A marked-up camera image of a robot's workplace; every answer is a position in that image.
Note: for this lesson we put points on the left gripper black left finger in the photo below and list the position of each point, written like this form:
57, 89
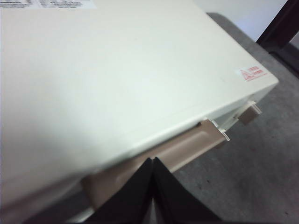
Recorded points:
126, 198

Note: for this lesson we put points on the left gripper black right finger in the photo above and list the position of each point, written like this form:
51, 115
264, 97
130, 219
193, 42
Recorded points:
172, 198

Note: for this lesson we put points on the cream Toshiba toaster oven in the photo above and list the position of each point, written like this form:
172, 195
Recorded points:
116, 70

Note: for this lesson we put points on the oven temperature knob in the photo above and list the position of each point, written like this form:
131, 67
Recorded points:
248, 115

